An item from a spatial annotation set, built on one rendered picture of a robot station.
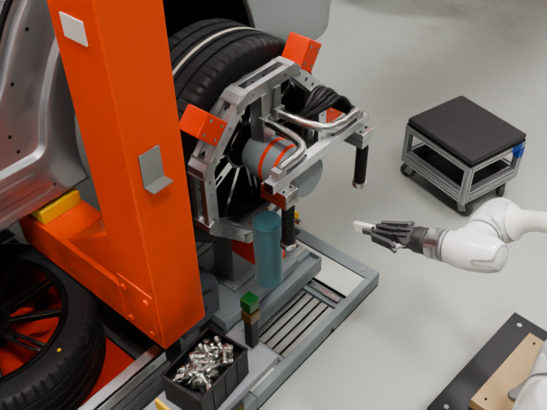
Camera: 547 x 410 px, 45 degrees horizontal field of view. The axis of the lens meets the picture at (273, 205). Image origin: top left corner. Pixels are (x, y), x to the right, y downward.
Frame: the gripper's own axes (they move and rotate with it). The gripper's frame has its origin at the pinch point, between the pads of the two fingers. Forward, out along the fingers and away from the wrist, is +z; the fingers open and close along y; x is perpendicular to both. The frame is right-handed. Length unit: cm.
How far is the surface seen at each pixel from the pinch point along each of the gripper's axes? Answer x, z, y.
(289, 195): -26.4, 3.4, 23.8
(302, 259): 42, 49, -22
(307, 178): -19.2, 11.7, 6.3
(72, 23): -85, 15, 57
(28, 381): 5, 57, 86
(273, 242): -3.7, 19.1, 18.7
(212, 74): -54, 28, 15
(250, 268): 32, 56, -1
